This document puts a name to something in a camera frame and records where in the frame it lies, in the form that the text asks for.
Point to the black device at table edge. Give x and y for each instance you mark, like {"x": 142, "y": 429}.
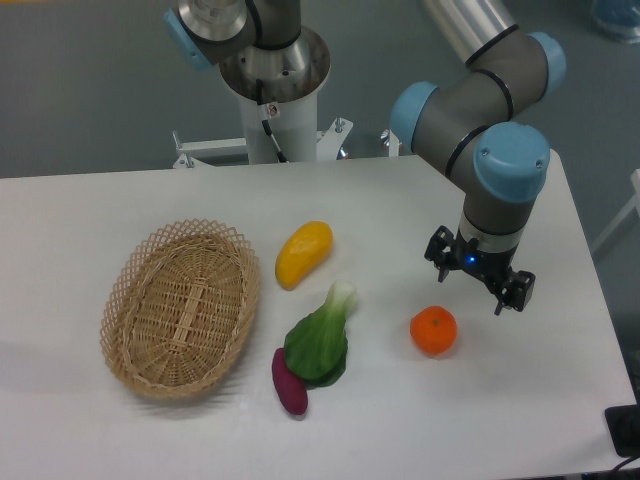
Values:
{"x": 623, "y": 426}

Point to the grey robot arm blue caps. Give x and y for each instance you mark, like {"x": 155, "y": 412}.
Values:
{"x": 468, "y": 132}

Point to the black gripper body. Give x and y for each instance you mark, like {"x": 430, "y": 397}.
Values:
{"x": 491, "y": 268}

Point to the white frame at right edge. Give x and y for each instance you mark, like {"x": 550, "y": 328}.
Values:
{"x": 620, "y": 224}

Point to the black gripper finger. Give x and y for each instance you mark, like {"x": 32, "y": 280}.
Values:
{"x": 515, "y": 292}
{"x": 440, "y": 252}

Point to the orange fruit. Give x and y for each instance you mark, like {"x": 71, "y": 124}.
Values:
{"x": 434, "y": 330}

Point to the woven wicker basket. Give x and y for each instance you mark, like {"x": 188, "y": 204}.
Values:
{"x": 181, "y": 310}

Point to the blue object top right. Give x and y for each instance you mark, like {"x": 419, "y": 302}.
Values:
{"x": 618, "y": 19}

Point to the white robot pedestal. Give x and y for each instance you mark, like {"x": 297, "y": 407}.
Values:
{"x": 277, "y": 95}

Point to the purple sweet potato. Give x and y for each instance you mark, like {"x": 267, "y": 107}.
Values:
{"x": 290, "y": 389}

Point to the green bok choy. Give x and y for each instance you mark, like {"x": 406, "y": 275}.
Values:
{"x": 315, "y": 349}

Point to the yellow mango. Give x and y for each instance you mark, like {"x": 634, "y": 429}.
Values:
{"x": 302, "y": 252}

